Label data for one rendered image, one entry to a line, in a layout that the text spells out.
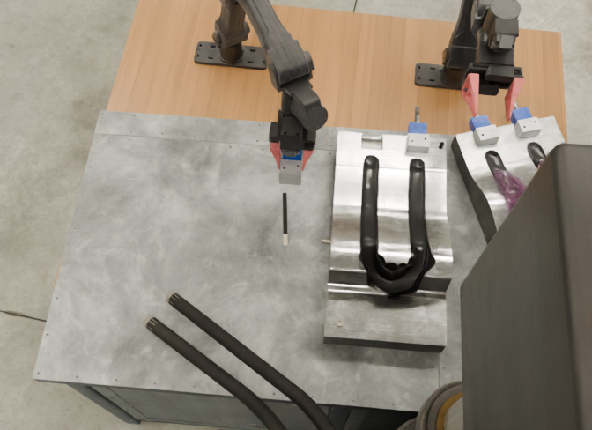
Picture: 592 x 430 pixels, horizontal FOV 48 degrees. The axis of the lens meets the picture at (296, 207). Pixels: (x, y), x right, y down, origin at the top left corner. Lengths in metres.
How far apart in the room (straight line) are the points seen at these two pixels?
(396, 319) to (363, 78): 0.69
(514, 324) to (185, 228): 1.32
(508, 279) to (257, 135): 1.40
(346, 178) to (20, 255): 1.44
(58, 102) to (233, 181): 1.39
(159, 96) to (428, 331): 0.92
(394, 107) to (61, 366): 1.03
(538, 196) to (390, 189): 1.24
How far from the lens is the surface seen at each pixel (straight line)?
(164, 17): 2.01
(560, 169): 0.32
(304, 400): 1.37
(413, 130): 1.64
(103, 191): 1.72
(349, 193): 1.56
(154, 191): 1.69
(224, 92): 1.82
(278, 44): 1.37
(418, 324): 1.49
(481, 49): 1.38
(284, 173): 1.50
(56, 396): 2.43
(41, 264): 2.60
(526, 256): 0.35
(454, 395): 0.75
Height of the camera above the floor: 2.27
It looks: 64 degrees down
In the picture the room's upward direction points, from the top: straight up
